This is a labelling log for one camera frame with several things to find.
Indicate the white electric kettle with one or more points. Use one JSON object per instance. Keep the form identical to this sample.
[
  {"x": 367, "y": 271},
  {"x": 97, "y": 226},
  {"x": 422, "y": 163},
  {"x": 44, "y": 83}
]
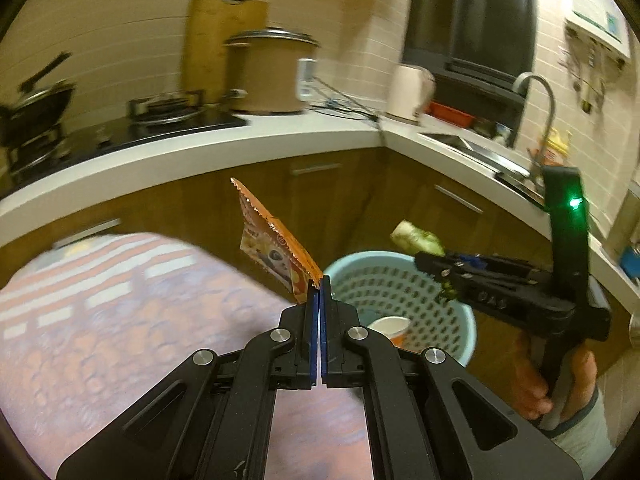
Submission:
[{"x": 407, "y": 95}]

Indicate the orange white snack wrapper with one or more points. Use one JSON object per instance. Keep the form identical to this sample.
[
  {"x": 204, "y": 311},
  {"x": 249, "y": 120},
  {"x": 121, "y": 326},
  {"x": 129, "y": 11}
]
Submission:
[{"x": 270, "y": 245}]

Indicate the orange paper cup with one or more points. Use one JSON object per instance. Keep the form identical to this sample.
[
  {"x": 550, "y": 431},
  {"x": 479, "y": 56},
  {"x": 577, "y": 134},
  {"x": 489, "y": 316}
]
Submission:
[{"x": 392, "y": 327}]

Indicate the dark kitchen window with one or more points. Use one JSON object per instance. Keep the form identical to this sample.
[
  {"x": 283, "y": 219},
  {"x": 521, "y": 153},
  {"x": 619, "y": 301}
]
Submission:
[{"x": 475, "y": 15}]

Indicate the light blue plastic basket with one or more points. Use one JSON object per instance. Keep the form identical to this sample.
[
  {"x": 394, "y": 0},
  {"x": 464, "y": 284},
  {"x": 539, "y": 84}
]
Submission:
[{"x": 390, "y": 280}]

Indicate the red plastic container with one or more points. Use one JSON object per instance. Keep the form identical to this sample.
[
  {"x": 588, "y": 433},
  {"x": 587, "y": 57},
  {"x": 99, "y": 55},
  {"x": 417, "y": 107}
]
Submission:
[{"x": 450, "y": 115}]

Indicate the steel sink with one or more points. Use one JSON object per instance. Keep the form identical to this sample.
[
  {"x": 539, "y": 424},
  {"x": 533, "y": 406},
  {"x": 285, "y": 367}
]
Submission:
[{"x": 475, "y": 152}]

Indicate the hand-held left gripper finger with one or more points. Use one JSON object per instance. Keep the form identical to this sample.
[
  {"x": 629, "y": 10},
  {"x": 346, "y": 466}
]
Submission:
[
  {"x": 314, "y": 330},
  {"x": 324, "y": 330}
]

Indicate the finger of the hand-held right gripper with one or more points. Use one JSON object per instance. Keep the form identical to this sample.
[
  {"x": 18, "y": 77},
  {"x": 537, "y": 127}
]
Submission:
[
  {"x": 500, "y": 300},
  {"x": 440, "y": 262}
]

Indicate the yellow detergent bottle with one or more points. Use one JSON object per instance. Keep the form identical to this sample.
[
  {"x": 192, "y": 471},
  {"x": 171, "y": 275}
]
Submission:
[{"x": 557, "y": 147}]

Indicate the metal faucet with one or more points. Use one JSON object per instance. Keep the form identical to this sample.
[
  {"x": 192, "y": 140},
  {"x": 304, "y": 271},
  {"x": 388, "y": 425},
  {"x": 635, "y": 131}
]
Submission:
[{"x": 547, "y": 100}]

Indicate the black wok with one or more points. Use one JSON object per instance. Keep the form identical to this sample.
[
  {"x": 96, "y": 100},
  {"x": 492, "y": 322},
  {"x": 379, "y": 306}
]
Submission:
[{"x": 35, "y": 105}]

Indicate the wooden cutting board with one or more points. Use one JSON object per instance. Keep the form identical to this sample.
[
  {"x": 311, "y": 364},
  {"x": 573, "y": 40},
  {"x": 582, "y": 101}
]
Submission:
[{"x": 215, "y": 30}]

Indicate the green leafy vegetable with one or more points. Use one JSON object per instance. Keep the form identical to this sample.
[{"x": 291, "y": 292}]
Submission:
[{"x": 415, "y": 237}]

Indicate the person's right hand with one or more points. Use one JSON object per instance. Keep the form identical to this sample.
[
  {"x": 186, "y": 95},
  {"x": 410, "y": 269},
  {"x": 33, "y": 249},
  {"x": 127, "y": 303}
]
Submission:
[{"x": 530, "y": 380}]

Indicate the person's right forearm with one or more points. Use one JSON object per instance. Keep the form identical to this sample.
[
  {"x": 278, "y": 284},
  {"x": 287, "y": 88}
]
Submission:
[{"x": 585, "y": 435}]

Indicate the wooden kitchen cabinet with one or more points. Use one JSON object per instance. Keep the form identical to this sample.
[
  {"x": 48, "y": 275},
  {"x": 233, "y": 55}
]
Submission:
[{"x": 200, "y": 195}]

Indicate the white water heater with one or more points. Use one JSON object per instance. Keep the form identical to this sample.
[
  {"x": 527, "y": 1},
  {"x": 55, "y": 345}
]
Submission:
[{"x": 597, "y": 5}]

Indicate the black gas stove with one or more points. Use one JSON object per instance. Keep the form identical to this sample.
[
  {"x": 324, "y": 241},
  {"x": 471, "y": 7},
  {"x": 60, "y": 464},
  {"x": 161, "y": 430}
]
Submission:
[{"x": 165, "y": 115}]

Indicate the beige rice cooker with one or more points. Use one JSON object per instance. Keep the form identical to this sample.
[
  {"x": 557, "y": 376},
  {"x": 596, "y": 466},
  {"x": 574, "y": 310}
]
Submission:
[{"x": 265, "y": 75}]

